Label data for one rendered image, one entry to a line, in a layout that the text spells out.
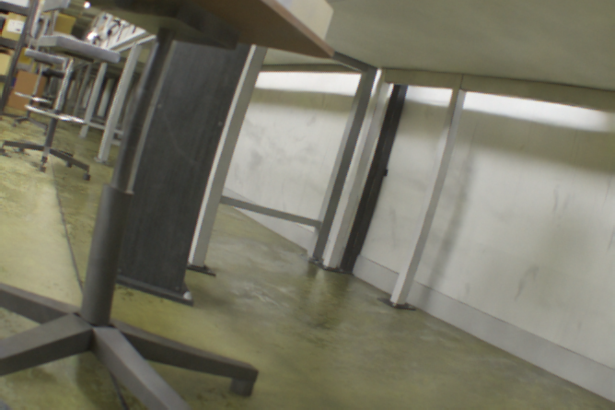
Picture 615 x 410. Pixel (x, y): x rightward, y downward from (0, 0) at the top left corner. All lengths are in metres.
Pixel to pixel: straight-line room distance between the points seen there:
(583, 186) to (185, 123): 1.19
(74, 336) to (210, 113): 0.79
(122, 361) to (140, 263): 0.70
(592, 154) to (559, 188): 0.18
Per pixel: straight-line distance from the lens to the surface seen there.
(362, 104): 2.81
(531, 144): 2.14
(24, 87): 8.15
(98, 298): 0.86
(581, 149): 1.98
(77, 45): 2.96
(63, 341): 0.81
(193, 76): 1.45
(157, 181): 1.45
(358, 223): 2.75
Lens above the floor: 0.40
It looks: 1 degrees down
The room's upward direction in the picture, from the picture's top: 17 degrees clockwise
